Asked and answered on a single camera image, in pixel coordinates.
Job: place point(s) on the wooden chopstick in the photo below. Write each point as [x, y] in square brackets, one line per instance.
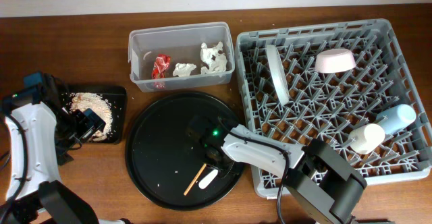
[194, 179]

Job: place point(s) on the white cup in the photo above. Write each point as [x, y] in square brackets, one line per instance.
[366, 138]

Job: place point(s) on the round black tray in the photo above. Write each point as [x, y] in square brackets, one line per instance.
[163, 156]

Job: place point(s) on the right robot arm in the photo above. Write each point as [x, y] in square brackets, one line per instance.
[325, 185]

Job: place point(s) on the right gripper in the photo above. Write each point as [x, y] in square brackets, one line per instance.
[232, 169]

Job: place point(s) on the black rectangular tray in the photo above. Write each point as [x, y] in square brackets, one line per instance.
[115, 98]

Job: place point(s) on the pink bowl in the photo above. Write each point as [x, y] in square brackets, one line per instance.
[334, 61]

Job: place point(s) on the light blue cup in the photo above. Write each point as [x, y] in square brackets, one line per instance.
[397, 118]

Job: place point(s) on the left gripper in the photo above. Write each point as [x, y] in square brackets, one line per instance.
[91, 123]

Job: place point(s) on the red snack wrapper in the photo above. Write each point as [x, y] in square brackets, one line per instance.
[160, 66]

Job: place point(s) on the grey plate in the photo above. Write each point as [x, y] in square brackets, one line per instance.
[277, 74]

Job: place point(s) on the grey dishwasher rack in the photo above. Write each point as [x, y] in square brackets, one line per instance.
[329, 106]

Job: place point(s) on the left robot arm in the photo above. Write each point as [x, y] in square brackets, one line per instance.
[42, 133]

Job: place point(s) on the rice pile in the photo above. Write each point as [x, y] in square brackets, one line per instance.
[102, 108]

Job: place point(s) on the clear plastic bin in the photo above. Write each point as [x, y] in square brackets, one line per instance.
[183, 45]

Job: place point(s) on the peanut shells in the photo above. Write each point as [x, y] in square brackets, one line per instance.
[77, 104]

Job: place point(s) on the white plastic fork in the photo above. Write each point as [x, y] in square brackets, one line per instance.
[206, 180]

